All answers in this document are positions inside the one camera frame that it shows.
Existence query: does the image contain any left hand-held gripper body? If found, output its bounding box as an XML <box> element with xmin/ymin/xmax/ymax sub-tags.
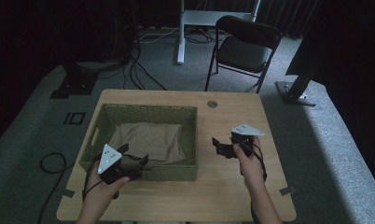
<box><xmin>97</xmin><ymin>143</ymin><xmax>144</xmax><ymax>185</ymax></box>

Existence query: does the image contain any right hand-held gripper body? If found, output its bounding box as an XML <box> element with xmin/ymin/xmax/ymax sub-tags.
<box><xmin>229</xmin><ymin>122</ymin><xmax>266</xmax><ymax>158</ymax></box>

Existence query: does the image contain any beige cloth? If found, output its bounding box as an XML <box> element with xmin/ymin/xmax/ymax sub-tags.
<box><xmin>108</xmin><ymin>121</ymin><xmax>188</xmax><ymax>163</ymax></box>

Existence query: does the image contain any green woven basket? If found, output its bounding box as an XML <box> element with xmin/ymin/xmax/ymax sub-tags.
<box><xmin>78</xmin><ymin>103</ymin><xmax>199</xmax><ymax>182</ymax></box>

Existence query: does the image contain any person's right hand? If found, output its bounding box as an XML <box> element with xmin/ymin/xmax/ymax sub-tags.
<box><xmin>232</xmin><ymin>135</ymin><xmax>265</xmax><ymax>189</ymax></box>

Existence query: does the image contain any person's left hand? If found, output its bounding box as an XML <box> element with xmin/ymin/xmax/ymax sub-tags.
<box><xmin>82</xmin><ymin>169</ymin><xmax>132</xmax><ymax>204</ymax></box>

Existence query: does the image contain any black folding chair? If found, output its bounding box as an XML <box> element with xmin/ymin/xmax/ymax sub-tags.
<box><xmin>204</xmin><ymin>15</ymin><xmax>284</xmax><ymax>94</ymax></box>

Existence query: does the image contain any black stand with flat base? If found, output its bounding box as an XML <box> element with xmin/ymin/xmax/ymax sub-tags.
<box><xmin>49</xmin><ymin>59</ymin><xmax>100</xmax><ymax>100</ymax></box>

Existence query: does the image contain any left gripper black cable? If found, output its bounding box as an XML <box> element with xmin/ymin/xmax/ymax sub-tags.
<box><xmin>81</xmin><ymin>154</ymin><xmax>104</xmax><ymax>202</ymax></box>

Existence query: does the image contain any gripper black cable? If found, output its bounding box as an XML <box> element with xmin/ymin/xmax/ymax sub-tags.
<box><xmin>244</xmin><ymin>142</ymin><xmax>269</xmax><ymax>224</ymax></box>
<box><xmin>81</xmin><ymin>154</ymin><xmax>104</xmax><ymax>202</ymax></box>

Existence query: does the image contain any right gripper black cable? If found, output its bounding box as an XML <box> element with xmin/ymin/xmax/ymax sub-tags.
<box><xmin>244</xmin><ymin>142</ymin><xmax>269</xmax><ymax>224</ymax></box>

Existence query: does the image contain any black looped floor cable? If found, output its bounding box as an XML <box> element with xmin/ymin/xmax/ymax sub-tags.
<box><xmin>36</xmin><ymin>151</ymin><xmax>69</xmax><ymax>224</ymax></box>

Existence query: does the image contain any black slanted post stand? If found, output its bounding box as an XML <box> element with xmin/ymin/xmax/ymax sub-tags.
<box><xmin>275</xmin><ymin>59</ymin><xmax>321</xmax><ymax>107</ymax></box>

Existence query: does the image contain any black floor cable bundle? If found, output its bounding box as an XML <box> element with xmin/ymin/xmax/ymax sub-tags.
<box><xmin>122</xmin><ymin>29</ymin><xmax>169</xmax><ymax>91</ymax></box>

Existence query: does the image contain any white floor cable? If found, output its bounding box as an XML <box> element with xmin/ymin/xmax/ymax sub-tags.
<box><xmin>138</xmin><ymin>26</ymin><xmax>181</xmax><ymax>45</ymax></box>

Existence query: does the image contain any white desk frame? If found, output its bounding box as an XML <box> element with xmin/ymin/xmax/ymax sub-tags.
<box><xmin>176</xmin><ymin>0</ymin><xmax>262</xmax><ymax>66</ymax></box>

